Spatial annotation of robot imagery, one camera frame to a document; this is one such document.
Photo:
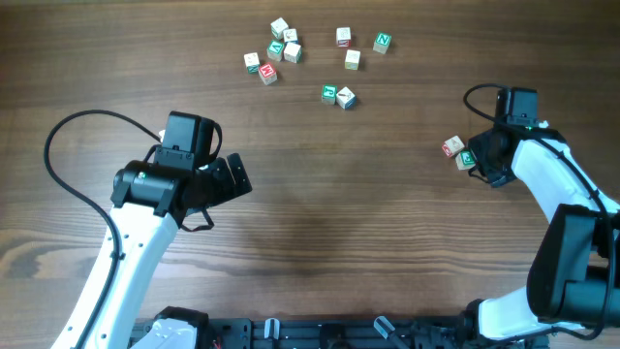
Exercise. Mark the small picture wooden block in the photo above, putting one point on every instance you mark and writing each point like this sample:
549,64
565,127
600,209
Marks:
290,36

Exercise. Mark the plain top wooden block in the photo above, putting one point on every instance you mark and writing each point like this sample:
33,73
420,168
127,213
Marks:
292,52

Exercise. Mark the green letter F block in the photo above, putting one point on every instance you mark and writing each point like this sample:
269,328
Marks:
465,160

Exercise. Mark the green letter J block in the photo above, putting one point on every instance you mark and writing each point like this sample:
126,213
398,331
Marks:
329,93

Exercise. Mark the teal sided wooden block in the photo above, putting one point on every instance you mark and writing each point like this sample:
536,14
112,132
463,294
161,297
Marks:
277,27

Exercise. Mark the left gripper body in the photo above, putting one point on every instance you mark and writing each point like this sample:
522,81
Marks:
232,175

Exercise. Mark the red letter M block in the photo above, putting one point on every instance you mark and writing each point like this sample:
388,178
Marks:
268,73

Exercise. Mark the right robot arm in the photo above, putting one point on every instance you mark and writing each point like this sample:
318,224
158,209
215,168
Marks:
572,286

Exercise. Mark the green letter A block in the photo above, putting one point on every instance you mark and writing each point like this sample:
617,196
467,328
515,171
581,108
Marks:
275,50

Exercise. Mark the yellow sided wooden block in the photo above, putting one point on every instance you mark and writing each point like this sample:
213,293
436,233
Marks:
352,59

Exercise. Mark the hammer picture wooden block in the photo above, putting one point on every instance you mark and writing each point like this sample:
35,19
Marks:
346,98

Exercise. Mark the ice cream picture block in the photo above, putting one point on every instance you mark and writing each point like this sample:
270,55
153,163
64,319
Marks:
453,146

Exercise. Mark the green letter N block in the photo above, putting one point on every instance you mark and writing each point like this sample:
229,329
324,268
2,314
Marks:
382,42

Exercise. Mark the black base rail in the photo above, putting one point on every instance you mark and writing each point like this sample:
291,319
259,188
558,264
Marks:
244,333

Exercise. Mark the green sided left block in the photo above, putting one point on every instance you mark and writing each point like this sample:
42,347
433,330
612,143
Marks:
252,62

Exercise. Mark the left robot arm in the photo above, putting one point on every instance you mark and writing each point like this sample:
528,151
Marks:
142,223

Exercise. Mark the red sided top block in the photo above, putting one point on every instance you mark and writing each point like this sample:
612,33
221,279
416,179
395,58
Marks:
343,37

